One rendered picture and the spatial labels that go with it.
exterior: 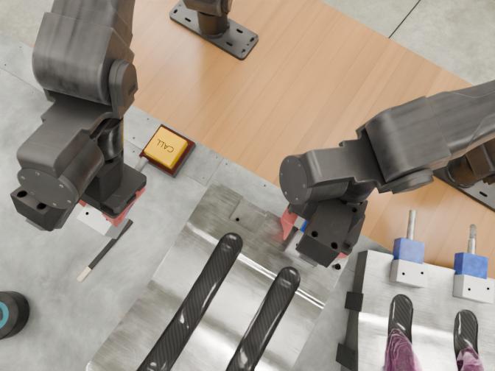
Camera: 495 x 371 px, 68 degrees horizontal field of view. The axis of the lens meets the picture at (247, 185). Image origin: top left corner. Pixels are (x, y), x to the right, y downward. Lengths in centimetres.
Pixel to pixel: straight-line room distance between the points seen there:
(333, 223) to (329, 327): 31
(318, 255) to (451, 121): 20
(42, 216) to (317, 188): 29
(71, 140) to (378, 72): 67
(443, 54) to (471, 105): 165
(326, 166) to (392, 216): 39
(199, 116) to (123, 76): 42
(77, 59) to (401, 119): 31
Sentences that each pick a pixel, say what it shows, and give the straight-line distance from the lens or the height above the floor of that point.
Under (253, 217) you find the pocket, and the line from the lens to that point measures 64.
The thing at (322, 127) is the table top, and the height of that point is 80.
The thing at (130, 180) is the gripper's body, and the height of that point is 103.
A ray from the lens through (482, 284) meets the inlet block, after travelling 73.
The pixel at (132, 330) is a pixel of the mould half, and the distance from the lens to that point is 61.
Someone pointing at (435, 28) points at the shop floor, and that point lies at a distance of 213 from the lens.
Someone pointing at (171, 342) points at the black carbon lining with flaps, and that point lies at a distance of 61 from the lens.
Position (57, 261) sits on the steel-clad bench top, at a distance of 77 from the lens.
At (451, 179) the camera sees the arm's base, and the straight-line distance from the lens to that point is 81.
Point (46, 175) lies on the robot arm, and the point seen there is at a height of 117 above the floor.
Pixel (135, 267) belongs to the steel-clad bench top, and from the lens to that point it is 72.
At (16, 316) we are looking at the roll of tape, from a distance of 76.
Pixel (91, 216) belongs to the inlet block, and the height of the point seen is 96.
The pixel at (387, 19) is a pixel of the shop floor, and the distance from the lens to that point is 206.
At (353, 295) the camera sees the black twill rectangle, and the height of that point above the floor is 83.
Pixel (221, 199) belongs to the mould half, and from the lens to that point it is 62.
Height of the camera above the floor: 149
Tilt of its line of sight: 75 degrees down
